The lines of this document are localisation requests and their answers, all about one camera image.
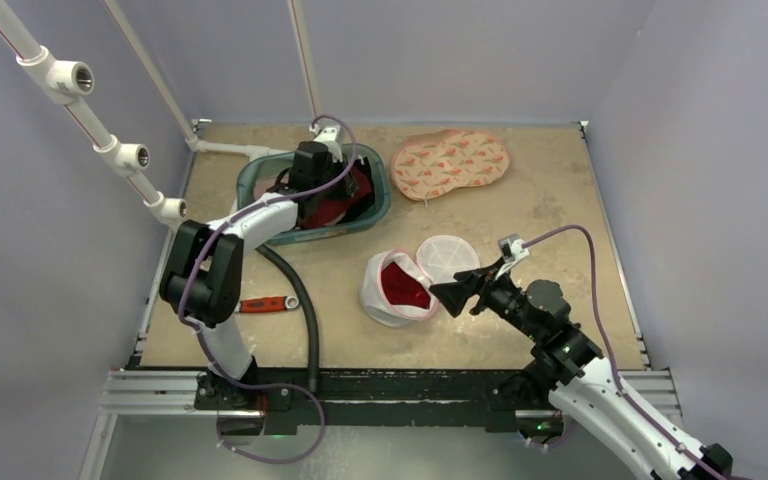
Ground round pink white laundry bag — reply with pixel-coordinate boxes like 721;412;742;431
359;235;480;328

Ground dark red bra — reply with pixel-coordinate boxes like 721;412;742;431
299;166;374;230

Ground pink bra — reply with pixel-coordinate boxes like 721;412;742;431
252;175;277;200

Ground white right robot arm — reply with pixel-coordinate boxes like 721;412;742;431
430;267;733;479

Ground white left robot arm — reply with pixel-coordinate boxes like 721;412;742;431
159;140;357;409

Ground dark red garment in bag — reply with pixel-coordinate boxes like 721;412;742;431
380;262;431;310

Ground teal plastic basin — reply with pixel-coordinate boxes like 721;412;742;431
236;143;391;246

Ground white PVC pipe rack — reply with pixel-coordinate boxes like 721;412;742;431
0;0;332;230

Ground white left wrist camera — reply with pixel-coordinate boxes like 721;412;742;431
314;125;344;163

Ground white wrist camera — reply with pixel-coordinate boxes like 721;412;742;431
314;125;344;163
495;234;529;280

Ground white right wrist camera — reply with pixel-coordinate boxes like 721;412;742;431
495;234;529;280

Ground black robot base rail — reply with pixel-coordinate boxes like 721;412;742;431
194;367;572;442

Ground red handled adjustable wrench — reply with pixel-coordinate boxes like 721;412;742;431
237;295;299;314

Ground black corrugated hose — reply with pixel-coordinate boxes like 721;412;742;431
254;243;322;393

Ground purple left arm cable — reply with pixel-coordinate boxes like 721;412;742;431
177;115;359;392

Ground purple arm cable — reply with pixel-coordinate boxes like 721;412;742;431
177;115;359;392
523;225;730;480

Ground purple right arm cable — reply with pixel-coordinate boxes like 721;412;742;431
523;225;730;480

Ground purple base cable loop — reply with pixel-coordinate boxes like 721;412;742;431
215;390;327;466

